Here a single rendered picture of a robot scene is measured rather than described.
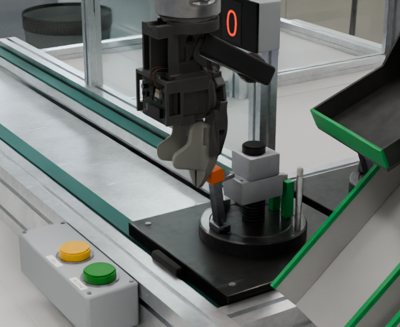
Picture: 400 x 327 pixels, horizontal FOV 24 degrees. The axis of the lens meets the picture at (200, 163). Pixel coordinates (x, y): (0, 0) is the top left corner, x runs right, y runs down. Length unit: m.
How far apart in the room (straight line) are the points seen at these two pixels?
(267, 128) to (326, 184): 0.12
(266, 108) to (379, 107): 0.47
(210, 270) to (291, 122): 0.91
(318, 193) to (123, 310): 0.37
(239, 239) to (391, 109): 0.32
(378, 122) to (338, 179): 0.49
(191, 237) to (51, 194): 0.28
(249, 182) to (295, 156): 0.65
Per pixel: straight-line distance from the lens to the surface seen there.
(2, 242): 1.49
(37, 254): 1.23
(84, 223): 1.30
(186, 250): 1.19
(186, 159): 1.11
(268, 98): 1.42
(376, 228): 1.02
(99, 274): 1.14
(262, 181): 1.19
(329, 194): 1.37
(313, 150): 1.85
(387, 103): 0.96
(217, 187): 1.17
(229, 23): 1.36
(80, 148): 1.70
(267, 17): 1.32
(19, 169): 1.52
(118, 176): 1.57
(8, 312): 1.30
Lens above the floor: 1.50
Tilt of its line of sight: 21 degrees down
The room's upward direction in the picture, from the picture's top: straight up
